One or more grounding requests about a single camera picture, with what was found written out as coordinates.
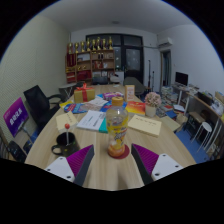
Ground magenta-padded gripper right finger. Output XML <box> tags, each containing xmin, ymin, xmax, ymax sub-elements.
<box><xmin>130</xmin><ymin>143</ymin><xmax>184</xmax><ymax>186</ymax></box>

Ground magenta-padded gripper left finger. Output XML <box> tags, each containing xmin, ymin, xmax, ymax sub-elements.
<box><xmin>44</xmin><ymin>144</ymin><xmax>95</xmax><ymax>187</ymax></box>

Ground yellow-labelled drink bottle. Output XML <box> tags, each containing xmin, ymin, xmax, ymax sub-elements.
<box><xmin>105</xmin><ymin>96</ymin><xmax>130</xmax><ymax>158</ymax></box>

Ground black mug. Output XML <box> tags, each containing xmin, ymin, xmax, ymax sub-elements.
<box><xmin>50</xmin><ymin>131</ymin><xmax>81</xmax><ymax>158</ymax></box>

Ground flat round red coaster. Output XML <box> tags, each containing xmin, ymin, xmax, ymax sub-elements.
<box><xmin>107</xmin><ymin>143</ymin><xmax>131</xmax><ymax>160</ymax></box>

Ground red-tipped stirring stick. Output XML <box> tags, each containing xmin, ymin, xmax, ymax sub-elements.
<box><xmin>64</xmin><ymin>123</ymin><xmax>72</xmax><ymax>146</ymax></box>

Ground black chair with armrest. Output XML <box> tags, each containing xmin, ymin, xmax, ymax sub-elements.
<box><xmin>7</xmin><ymin>139</ymin><xmax>28</xmax><ymax>163</ymax></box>

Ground large cream booklet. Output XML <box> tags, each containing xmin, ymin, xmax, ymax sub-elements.
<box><xmin>127</xmin><ymin>114</ymin><xmax>163</xmax><ymax>138</ymax></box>

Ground small cream envelope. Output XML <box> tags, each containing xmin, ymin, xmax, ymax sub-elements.
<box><xmin>55</xmin><ymin>110</ymin><xmax>79</xmax><ymax>132</ymax></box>

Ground white printed booklet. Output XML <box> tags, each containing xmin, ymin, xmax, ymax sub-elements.
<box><xmin>76</xmin><ymin>109</ymin><xmax>107</xmax><ymax>132</ymax></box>

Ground white round stool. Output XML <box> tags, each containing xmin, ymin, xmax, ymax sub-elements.
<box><xmin>192</xmin><ymin>121</ymin><xmax>213</xmax><ymax>145</ymax></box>

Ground teal notebook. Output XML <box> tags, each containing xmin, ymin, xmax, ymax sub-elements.
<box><xmin>98</xmin><ymin>117</ymin><xmax>109</xmax><ymax>134</ymax></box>

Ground blue printed pamphlet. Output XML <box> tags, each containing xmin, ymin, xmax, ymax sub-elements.
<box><xmin>63</xmin><ymin>102</ymin><xmax>88</xmax><ymax>114</ymax></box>
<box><xmin>99</xmin><ymin>101</ymin><xmax>114</xmax><ymax>113</ymax></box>

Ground red and yellow book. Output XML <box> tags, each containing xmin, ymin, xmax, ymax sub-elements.
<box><xmin>125</xmin><ymin>100</ymin><xmax>147</xmax><ymax>116</ymax></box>

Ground purple sign board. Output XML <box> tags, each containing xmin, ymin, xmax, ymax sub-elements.
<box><xmin>2</xmin><ymin>96</ymin><xmax>30</xmax><ymax>138</ymax></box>

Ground pink flowers in white pot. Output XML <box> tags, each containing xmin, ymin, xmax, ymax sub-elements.
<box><xmin>144</xmin><ymin>91</ymin><xmax>163</xmax><ymax>118</ymax></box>

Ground black office chair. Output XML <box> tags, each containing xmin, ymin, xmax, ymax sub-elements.
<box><xmin>23</xmin><ymin>84</ymin><xmax>66</xmax><ymax>129</ymax></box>

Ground pile of books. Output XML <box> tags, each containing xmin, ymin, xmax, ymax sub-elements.
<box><xmin>160</xmin><ymin>85</ymin><xmax>181</xmax><ymax>106</ymax></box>

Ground cluttered wooden side desk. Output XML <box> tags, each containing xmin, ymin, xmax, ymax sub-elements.
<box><xmin>186</xmin><ymin>89</ymin><xmax>224</xmax><ymax>158</ymax></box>

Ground yellow gift box red ribbon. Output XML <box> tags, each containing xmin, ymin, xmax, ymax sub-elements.
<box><xmin>73</xmin><ymin>83</ymin><xmax>96</xmax><ymax>104</ymax></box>

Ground small white side table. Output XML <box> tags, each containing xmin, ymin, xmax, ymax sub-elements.
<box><xmin>58</xmin><ymin>83</ymin><xmax>79</xmax><ymax>99</ymax></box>

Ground standing orange white card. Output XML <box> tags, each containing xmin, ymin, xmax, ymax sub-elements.
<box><xmin>124</xmin><ymin>84</ymin><xmax>136</xmax><ymax>103</ymax></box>

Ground grey chair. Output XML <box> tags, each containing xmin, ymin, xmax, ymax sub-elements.
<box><xmin>123</xmin><ymin>76</ymin><xmax>147</xmax><ymax>98</ymax></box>

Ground pink flat box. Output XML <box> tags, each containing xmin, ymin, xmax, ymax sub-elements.
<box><xmin>102</xmin><ymin>91</ymin><xmax>125</xmax><ymax>102</ymax></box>

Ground black computer monitor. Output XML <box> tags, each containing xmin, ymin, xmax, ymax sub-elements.
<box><xmin>175</xmin><ymin>71</ymin><xmax>190</xmax><ymax>87</ymax></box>

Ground black tripod stand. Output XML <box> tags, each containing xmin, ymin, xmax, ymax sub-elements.
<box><xmin>146</xmin><ymin>59</ymin><xmax>156</xmax><ymax>93</ymax></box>

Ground wooden shelf unit with trophies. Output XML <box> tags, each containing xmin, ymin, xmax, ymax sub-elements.
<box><xmin>64</xmin><ymin>36</ymin><xmax>116</xmax><ymax>84</ymax></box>

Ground black-framed glass door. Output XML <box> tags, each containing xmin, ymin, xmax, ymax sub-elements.
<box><xmin>85</xmin><ymin>33</ymin><xmax>145</xmax><ymax>86</ymax></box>

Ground white wall air conditioner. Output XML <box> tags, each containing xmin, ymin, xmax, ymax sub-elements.
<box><xmin>157</xmin><ymin>36</ymin><xmax>174</xmax><ymax>48</ymax></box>

